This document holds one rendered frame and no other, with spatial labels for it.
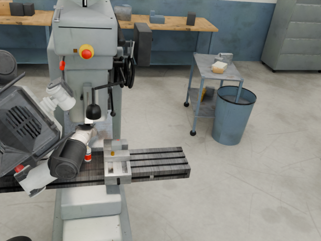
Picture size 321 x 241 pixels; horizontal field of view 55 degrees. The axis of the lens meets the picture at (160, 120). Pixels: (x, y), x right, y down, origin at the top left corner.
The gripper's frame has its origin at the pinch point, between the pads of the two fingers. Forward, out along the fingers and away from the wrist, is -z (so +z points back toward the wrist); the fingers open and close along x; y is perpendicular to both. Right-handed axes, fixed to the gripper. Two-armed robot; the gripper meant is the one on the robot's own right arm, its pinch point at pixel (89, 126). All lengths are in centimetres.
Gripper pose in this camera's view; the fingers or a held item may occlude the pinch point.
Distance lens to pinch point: 178.5
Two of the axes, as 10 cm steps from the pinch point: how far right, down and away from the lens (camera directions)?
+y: -1.0, 8.5, 5.2
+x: -9.8, -1.6, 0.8
